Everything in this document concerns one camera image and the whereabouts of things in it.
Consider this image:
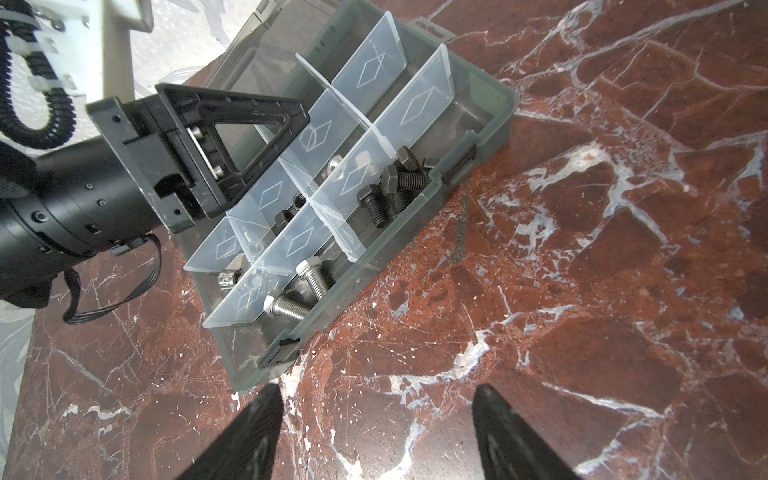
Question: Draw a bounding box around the grey compartment organizer box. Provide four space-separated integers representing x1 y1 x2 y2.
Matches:
179 1 519 392

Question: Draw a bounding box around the dark hex nut lower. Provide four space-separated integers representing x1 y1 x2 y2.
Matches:
292 193 306 210

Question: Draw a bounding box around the silver wing nut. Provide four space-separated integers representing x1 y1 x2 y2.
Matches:
217 253 250 292

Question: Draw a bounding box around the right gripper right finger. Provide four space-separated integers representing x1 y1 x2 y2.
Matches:
472 384 579 480

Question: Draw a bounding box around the black hex bolt top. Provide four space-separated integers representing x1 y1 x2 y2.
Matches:
357 184 389 228

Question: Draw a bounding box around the silver hex bolt bottom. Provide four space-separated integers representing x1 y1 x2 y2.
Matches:
263 291 311 321

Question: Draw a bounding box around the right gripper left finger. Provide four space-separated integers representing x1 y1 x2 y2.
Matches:
177 383 284 479

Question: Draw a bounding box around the dark hex nut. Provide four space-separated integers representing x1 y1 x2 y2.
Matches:
292 193 306 210
273 209 295 235

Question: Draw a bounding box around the silver hex bolt left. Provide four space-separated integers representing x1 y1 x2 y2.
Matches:
296 256 331 300

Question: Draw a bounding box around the silver hex bolt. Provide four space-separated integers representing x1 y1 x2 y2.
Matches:
296 256 331 300
263 291 311 321

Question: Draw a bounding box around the black hex bolt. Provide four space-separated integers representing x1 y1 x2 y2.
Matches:
357 184 389 228
389 191 414 214
380 165 429 195
395 146 426 174

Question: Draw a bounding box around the left black corrugated cable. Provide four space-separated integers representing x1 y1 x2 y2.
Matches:
0 0 78 150

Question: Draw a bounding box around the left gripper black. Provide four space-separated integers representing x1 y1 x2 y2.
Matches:
1 84 309 300

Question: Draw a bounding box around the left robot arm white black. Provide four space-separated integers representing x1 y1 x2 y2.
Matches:
1 1 310 309

